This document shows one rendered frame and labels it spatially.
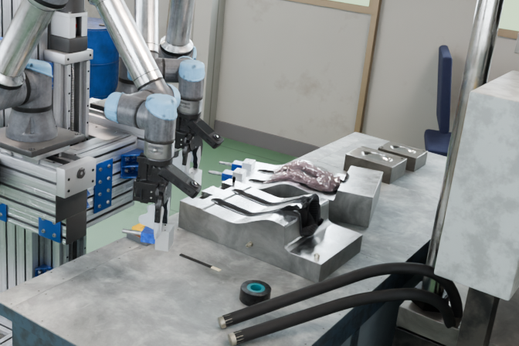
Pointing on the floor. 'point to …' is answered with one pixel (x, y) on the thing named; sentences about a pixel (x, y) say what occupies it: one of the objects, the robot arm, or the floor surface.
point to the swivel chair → (440, 138)
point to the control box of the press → (484, 208)
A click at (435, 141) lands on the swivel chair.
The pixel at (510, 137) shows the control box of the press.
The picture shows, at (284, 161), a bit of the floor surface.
